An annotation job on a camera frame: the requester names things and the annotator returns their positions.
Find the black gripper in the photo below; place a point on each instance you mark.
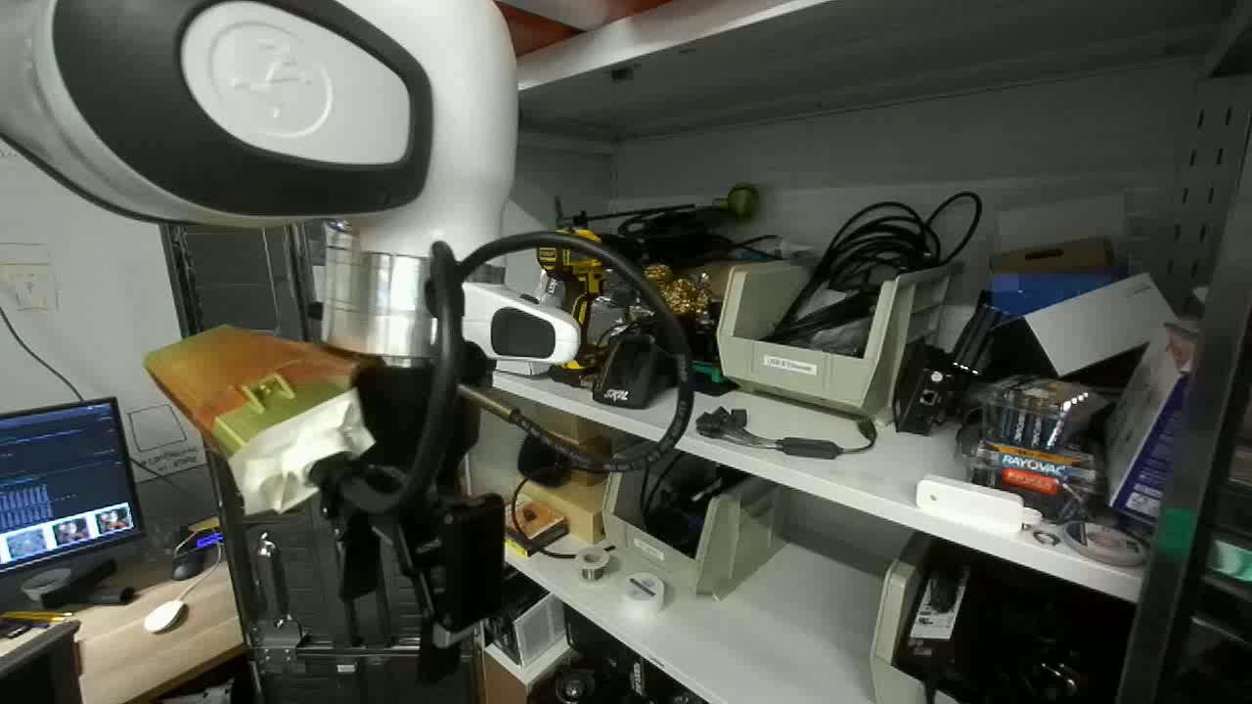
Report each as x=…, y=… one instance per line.
x=401, y=512

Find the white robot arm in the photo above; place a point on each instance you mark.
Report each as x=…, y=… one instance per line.
x=385, y=116

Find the white small adapter box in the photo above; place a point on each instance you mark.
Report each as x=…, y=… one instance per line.
x=974, y=506

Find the blue white cardboard box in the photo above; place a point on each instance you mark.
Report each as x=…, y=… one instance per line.
x=1143, y=424

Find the white black handheld device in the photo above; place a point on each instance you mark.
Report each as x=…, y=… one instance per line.
x=518, y=335

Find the grey bin middle shelf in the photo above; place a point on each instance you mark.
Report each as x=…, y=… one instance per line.
x=704, y=520

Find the white computer mouse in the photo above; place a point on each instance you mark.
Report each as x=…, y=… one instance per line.
x=168, y=617

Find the yellow black power drill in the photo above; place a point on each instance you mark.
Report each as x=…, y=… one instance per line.
x=603, y=304

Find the computer monitor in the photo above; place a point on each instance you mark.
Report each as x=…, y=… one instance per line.
x=66, y=484

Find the grey storage bin upper shelf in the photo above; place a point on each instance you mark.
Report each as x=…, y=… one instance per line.
x=860, y=381

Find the grey bin right lower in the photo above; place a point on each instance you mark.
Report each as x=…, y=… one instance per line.
x=920, y=639

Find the battery blister pack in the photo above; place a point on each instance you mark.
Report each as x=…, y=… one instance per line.
x=1035, y=426

